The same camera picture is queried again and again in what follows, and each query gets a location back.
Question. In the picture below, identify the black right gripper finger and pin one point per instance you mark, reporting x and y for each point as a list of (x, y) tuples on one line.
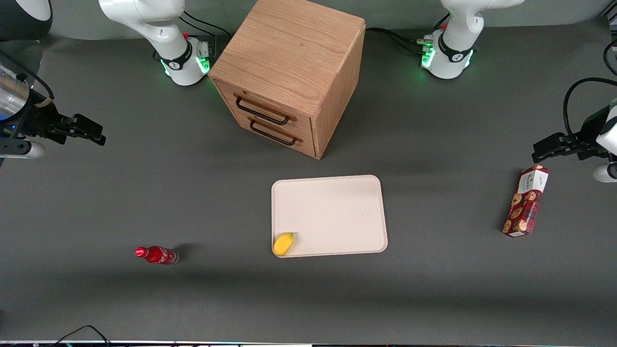
[(89, 126), (87, 138)]

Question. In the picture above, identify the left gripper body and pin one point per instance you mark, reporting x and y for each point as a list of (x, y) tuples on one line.
[(589, 131)]

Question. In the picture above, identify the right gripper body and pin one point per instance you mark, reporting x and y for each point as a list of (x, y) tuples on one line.
[(39, 120)]

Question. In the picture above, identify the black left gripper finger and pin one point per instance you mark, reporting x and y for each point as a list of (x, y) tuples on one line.
[(554, 142), (559, 153)]

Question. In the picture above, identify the red coke bottle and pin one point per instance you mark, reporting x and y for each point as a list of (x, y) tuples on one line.
[(159, 254)]

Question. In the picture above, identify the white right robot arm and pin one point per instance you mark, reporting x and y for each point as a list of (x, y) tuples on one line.
[(178, 53)]

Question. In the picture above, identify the beige plastic tray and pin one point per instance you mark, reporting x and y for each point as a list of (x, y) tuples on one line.
[(337, 212)]

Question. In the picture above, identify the red cookie box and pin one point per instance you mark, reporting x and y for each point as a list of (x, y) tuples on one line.
[(525, 202)]

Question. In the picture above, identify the wooden drawer front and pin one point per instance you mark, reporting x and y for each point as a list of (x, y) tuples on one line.
[(226, 94), (308, 148)]

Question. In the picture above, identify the wooden drawer cabinet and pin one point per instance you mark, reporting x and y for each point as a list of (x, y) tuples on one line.
[(294, 53)]

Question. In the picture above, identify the yellow toy lemon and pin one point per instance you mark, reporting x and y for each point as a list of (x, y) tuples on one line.
[(283, 244)]

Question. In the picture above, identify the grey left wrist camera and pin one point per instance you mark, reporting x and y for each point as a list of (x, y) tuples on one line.
[(606, 172)]

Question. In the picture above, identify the aluminium frame bar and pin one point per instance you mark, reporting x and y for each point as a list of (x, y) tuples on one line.
[(608, 7)]

